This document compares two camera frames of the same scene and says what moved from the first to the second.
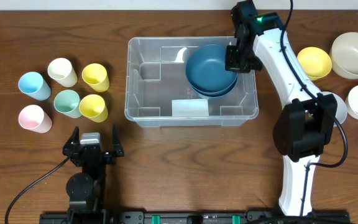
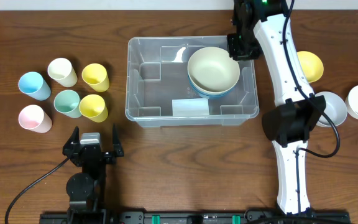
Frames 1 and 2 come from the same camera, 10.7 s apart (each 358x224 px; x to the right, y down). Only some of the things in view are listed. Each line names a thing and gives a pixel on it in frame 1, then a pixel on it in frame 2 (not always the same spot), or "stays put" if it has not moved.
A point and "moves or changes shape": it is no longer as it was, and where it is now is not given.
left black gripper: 92,154 stays put
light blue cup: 32,83 stays put
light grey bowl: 342,109 stays put
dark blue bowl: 214,95 stays put
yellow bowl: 314,62 moves or changes shape
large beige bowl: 354,55 to 212,70
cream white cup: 61,70 stays put
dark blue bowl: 206,69 to 211,94
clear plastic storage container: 158,93 stays put
